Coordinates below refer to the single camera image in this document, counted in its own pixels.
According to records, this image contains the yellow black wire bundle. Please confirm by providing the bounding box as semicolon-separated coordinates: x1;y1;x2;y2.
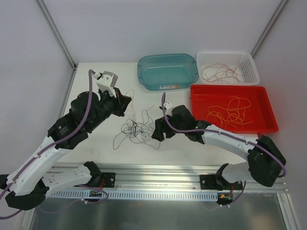
112;104;161;151

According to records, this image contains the thin red wire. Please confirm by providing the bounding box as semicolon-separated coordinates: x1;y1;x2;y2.
203;63;243;84
201;62;241;84
215;62;244;84

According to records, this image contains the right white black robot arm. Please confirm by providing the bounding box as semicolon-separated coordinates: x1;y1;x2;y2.
152;103;286;191

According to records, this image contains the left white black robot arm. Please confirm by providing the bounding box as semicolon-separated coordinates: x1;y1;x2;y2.
0;89;132;210

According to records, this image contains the teal transparent plastic bin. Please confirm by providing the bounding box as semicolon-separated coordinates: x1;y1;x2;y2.
137;54;199;91

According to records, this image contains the white perforated plastic basket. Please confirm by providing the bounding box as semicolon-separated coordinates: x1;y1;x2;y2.
196;51;260;86

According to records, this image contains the red plastic tray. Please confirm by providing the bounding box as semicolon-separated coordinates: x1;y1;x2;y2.
190;84;279;134

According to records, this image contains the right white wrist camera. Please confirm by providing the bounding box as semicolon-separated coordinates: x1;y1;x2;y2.
159;102;174;113

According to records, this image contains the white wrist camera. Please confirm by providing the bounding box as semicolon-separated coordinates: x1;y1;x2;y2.
92;71;118;98
159;102;174;113

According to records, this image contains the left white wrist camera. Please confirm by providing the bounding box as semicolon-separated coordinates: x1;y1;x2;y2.
92;71;118;98

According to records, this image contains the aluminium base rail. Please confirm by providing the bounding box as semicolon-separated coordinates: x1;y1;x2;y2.
48;162;289;193

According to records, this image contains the white slotted cable duct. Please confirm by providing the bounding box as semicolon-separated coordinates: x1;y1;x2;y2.
51;189;218;202

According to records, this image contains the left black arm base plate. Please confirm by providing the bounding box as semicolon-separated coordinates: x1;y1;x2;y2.
98;172;116;188

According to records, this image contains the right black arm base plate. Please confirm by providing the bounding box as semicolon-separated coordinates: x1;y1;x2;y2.
199;174;243;191

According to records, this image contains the left aluminium frame post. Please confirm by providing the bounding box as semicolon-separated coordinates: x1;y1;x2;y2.
35;0;77;70

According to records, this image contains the aluminium frame post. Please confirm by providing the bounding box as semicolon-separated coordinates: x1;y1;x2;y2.
35;0;77;70
250;0;289;58

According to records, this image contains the right aluminium frame post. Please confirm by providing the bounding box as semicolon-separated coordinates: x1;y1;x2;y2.
250;0;289;58

